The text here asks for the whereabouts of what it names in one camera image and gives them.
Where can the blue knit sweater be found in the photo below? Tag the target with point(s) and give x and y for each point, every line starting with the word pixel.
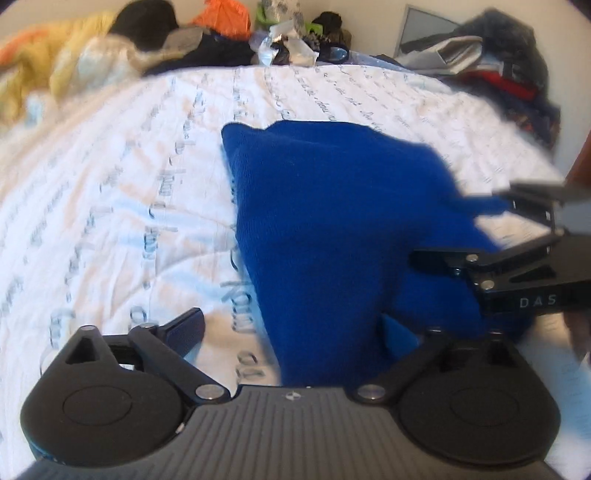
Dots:
pixel 332 221

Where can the dark blue fuzzy garment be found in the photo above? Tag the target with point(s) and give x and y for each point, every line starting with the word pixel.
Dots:
pixel 508 27

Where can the red garment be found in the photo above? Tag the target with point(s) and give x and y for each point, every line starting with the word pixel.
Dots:
pixel 503 85

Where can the white satin cloth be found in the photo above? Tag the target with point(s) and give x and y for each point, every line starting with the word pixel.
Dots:
pixel 108 60

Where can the black fuzzy item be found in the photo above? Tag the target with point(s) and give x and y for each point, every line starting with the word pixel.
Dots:
pixel 327 22

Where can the white printed bed sheet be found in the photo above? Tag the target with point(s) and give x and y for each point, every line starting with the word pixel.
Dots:
pixel 129 194

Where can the black cloth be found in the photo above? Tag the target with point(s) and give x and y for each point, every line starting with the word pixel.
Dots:
pixel 147 18

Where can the orange cloth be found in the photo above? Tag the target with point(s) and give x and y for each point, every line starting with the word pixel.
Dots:
pixel 221 16

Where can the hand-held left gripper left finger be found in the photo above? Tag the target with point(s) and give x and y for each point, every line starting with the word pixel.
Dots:
pixel 184 330

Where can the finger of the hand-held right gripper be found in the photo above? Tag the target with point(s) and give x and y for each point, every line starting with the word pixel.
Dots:
pixel 443 259
pixel 535 194

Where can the yellow floral blanket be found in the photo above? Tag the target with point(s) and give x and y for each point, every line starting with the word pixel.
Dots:
pixel 41 55

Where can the grey framed panel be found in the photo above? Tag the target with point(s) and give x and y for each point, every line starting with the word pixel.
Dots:
pixel 425 27

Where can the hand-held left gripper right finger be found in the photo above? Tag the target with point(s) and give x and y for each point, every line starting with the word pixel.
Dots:
pixel 399 339

